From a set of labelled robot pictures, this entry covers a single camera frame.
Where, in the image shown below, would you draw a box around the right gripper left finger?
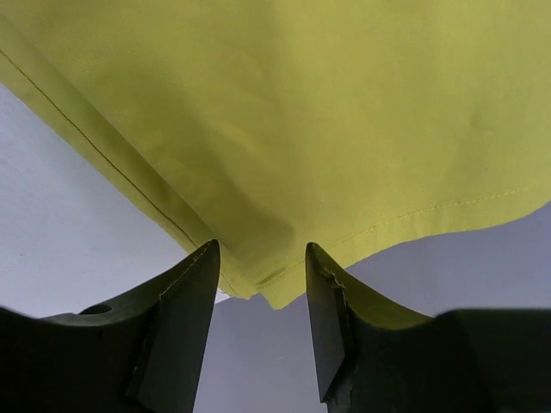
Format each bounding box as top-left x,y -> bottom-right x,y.
1,240 -> 220,412

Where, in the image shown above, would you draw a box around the yellow-green trousers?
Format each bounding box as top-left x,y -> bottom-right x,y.
1,1 -> 550,309

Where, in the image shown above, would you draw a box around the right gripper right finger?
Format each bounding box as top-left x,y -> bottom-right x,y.
305,243 -> 550,412

